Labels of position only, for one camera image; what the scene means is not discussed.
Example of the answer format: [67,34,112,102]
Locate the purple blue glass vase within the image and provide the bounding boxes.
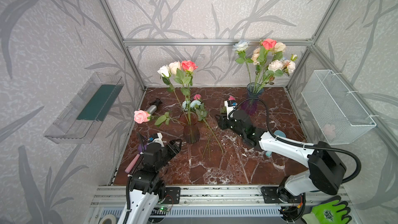
[240,83,264,116]

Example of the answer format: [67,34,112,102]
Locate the light blue hydrangea stem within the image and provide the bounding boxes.
[182,98,224,154]

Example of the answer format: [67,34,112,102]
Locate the pink rose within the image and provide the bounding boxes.
[134,110,182,127]

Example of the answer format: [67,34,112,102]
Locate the dark red glass vase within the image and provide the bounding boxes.
[179,113,200,144]

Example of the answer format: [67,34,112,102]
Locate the white pink peony stem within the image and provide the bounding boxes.
[260,51,298,88]

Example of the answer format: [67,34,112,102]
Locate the peach rose stem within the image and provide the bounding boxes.
[251,47,262,83]

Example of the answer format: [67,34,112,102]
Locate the pale blue rose stem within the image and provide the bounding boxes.
[233,40,252,83]

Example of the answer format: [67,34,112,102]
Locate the cream pink rose stem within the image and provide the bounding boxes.
[271,42,287,61]

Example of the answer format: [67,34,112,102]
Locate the white rose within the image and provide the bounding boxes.
[158,65,189,121]

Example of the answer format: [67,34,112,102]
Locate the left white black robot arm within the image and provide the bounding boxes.
[118,139,182,224]

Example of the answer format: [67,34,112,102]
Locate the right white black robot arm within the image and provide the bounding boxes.
[216,110,346,202]

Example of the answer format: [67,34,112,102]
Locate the silver spray bottle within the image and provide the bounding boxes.
[146,98,162,115]

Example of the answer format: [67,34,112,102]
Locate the small pink bud stem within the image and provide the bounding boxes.
[193,94,202,103]

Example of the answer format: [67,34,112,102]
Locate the green circuit board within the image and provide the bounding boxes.
[151,205,173,216]

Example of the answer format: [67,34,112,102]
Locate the white tape roll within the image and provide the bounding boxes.
[98,214,118,224]

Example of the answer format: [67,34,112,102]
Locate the pink object in basket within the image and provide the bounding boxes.
[322,124,336,140]

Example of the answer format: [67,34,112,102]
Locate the green black work glove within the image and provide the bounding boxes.
[301,196,352,224]

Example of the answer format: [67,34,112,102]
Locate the purple pink handled tool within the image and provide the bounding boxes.
[125,145,147,174]

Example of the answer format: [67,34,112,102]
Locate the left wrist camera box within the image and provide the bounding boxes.
[148,132,164,147]

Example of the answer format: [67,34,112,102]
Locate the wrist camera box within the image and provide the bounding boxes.
[224,100,237,119]
[148,132,164,147]

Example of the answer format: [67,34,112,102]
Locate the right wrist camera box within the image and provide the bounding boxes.
[224,100,237,119]

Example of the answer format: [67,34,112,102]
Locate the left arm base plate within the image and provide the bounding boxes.
[160,187,181,205]

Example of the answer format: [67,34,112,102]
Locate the aluminium front rail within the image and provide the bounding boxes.
[90,184,350,207]

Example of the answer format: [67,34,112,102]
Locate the right black corrugated cable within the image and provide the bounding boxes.
[228,97,362,184]

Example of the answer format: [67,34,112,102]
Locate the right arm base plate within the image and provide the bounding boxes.
[261,186,302,204]

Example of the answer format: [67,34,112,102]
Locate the clear plastic wall tray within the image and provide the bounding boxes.
[44,72,124,144]

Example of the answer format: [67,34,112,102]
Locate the white wire mesh basket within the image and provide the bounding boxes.
[302,69,377,145]

